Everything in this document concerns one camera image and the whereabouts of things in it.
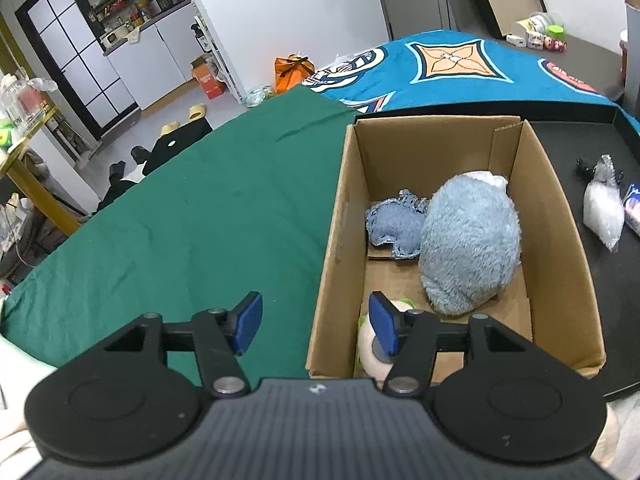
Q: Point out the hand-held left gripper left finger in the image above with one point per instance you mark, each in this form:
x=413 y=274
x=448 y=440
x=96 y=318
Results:
x=250 y=320

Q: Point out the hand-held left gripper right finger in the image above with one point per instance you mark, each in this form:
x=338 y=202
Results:
x=382 y=322

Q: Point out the burger plush toy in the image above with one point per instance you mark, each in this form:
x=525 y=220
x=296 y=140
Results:
x=367 y=350

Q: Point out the small blue knitted toy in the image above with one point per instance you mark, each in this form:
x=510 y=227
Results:
x=395 y=225

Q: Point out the fluffy blue plush toy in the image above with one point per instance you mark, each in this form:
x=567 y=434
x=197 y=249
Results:
x=470 y=250

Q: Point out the white soft foam block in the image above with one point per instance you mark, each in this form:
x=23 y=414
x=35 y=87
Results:
x=487 y=179

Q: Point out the black tray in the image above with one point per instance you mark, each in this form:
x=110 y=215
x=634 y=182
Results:
x=610 y=280

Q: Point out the green bed sheet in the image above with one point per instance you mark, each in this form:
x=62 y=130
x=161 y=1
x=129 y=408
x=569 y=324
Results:
x=200 y=220

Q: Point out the black shoes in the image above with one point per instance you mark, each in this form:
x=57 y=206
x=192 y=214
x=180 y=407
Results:
x=125 y=170

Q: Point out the yellow slipper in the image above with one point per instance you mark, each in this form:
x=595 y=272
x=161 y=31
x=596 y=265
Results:
x=196 y=112
x=170 y=128

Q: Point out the orange cardboard box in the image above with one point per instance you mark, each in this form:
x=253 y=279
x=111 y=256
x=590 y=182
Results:
x=207 y=80

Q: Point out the white fluffy clothing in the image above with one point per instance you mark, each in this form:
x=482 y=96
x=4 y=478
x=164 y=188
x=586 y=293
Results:
x=20 y=410

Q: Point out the clear bag of white filling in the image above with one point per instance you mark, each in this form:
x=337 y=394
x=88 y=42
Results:
x=605 y=210

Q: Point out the orange bag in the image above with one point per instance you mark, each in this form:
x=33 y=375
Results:
x=294 y=72

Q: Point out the small black clip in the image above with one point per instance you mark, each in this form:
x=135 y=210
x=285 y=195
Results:
x=583 y=167

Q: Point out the yellow table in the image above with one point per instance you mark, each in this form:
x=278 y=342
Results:
x=30 y=175

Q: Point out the blue printed blanket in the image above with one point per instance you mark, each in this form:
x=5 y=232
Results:
x=475 y=75

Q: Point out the small white and blue box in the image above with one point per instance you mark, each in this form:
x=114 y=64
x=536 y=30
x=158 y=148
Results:
x=634 y=207

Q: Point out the white kitchen cabinet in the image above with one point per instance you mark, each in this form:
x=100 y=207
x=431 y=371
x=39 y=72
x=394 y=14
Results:
x=150 y=60

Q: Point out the small white boxes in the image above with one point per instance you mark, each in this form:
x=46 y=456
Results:
x=517 y=40

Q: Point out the black-framed sliding door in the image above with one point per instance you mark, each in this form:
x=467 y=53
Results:
x=75 y=60

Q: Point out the grey door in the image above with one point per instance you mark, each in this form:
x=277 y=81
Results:
x=415 y=0

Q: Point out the small red toys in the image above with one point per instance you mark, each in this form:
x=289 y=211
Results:
x=556 y=44

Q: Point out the grey bench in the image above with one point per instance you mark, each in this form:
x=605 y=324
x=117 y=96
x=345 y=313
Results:
x=590 y=67

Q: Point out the green cup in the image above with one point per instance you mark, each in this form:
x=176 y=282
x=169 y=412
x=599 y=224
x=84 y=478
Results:
x=555 y=31

